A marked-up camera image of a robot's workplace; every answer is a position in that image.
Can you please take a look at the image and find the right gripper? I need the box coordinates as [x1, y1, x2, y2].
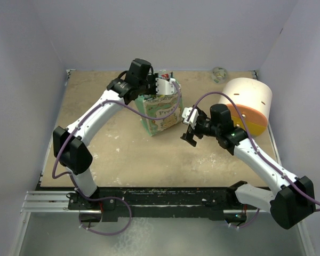
[181, 111, 221, 146]

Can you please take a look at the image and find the teal Fox's candy bag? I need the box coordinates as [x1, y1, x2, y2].
[157, 70, 174, 81]

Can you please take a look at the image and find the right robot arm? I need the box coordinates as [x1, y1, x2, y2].
[181, 104, 316, 229]

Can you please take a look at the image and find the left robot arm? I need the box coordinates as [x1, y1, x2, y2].
[52, 58, 156, 210]

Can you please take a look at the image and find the green cake paper bag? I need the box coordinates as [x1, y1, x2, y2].
[135, 86, 183, 136]

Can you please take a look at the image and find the grey tape roll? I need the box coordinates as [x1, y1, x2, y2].
[211, 67, 228, 84]

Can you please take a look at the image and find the white cylinder striped lid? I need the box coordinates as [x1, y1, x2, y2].
[219, 77, 273, 137]

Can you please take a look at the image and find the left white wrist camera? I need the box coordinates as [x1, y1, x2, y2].
[155, 78, 177, 95]

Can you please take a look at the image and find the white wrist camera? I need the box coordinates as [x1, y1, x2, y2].
[155, 78, 177, 95]
[182, 107, 199, 129]

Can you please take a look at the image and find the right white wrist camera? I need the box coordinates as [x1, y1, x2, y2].
[182, 107, 199, 129]

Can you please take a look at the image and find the black front frame rail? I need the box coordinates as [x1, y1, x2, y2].
[67, 187, 254, 222]

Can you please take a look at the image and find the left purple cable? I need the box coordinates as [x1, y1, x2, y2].
[52, 81, 182, 236]

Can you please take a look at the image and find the aluminium rail left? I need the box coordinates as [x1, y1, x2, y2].
[21, 191, 69, 213]

